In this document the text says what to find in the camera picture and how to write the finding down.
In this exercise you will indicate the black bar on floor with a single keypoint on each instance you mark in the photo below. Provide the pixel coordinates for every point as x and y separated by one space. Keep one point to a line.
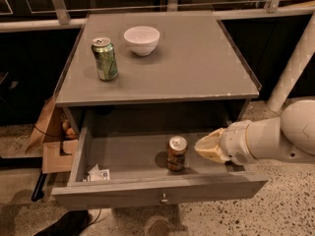
37 193

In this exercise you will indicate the black shoe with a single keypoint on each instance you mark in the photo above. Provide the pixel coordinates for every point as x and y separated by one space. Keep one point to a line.
71 223

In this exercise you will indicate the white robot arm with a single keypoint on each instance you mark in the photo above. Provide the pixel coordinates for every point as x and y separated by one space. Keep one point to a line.
289 137

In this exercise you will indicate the white paper packets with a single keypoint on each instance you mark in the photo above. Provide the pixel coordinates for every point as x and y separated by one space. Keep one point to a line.
97 174

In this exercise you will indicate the brown cardboard box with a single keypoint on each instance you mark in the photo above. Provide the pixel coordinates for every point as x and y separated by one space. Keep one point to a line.
53 135

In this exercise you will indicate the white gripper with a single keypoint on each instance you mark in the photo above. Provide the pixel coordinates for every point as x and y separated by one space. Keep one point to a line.
233 143

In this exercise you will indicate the orange soda can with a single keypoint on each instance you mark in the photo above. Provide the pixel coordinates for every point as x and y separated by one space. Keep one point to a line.
176 149

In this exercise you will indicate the grey open top drawer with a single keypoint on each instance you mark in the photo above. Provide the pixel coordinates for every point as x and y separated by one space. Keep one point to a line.
134 150

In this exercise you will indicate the grey cabinet counter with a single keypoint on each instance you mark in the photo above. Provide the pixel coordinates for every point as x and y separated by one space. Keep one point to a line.
195 60

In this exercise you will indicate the green soda can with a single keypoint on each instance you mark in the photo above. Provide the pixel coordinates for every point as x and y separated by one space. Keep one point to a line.
104 55

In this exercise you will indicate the metal drawer knob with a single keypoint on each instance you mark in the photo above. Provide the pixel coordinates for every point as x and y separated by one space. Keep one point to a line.
164 200

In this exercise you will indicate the white ceramic bowl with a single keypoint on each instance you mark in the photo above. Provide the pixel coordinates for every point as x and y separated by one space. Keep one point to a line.
142 40

